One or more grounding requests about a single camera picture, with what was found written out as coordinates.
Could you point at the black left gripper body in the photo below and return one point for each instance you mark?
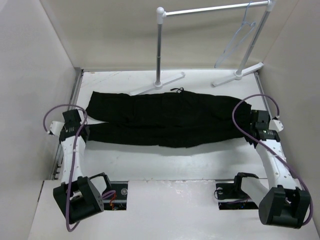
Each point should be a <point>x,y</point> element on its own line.
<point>86,129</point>

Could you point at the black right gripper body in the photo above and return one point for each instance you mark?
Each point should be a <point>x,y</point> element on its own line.
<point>249,141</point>

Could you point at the black trousers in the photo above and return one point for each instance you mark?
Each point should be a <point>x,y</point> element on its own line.
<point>176,119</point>

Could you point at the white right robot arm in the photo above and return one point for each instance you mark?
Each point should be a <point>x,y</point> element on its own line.
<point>283,203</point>

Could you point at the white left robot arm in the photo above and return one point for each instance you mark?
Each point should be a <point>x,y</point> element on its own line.
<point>78,196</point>

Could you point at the white clothes rack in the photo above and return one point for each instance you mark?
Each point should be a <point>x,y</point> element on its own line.
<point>195,37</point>

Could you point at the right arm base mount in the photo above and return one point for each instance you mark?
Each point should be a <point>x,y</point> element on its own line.
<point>230,195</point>

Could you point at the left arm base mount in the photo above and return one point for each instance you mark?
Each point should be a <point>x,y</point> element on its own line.
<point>115,198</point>

